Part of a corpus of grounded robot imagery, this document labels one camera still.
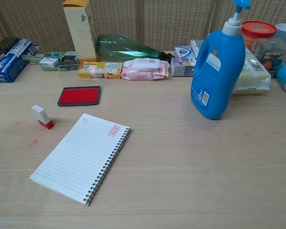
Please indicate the red white stamp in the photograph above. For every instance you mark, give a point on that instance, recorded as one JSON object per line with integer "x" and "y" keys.
{"x": 41, "y": 115}

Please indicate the spiral lined notebook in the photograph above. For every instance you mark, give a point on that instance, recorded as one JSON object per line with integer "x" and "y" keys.
{"x": 78, "y": 157}

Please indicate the pink wet wipes pack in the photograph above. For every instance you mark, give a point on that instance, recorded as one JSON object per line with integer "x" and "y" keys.
{"x": 143, "y": 70}

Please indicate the yellow flat box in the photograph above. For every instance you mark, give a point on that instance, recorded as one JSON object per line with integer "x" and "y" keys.
{"x": 102, "y": 70}

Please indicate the purple blue small box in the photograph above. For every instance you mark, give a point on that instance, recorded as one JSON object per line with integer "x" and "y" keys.
{"x": 181, "y": 68}

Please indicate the red ink pad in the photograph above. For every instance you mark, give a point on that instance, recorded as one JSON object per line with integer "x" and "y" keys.
{"x": 79, "y": 95}

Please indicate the green plastic spray bottle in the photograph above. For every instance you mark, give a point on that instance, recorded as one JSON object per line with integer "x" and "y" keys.
{"x": 119, "y": 47}

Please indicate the white blue soap box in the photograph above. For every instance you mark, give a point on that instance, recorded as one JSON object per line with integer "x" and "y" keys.
{"x": 184, "y": 52}

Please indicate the blue detergent pump bottle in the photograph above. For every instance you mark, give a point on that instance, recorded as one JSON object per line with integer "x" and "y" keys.
{"x": 217, "y": 78}

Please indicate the woven folding screen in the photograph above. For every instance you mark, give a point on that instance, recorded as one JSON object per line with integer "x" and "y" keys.
{"x": 169, "y": 19}

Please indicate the tall cream orange carton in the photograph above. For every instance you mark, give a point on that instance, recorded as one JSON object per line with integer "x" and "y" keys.
{"x": 79, "y": 31}

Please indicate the small green packet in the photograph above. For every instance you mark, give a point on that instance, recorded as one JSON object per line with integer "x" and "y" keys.
{"x": 55, "y": 55}

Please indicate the small white box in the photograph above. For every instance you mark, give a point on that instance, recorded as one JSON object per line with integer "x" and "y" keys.
{"x": 48, "y": 62}

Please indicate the white clear-wrapped pack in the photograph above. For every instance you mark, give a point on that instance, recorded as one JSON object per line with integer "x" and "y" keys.
{"x": 252, "y": 76}

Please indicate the clear plastic box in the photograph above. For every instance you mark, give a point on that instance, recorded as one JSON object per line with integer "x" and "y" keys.
{"x": 269, "y": 55}

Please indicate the blue toothpaste box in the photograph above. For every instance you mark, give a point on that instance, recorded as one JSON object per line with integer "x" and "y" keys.
{"x": 9, "y": 66}

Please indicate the orange lid jar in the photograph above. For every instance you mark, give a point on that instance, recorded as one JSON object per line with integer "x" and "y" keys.
{"x": 257, "y": 29}

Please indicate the dark drink bottle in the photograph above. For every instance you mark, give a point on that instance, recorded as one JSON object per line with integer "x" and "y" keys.
{"x": 4, "y": 45}

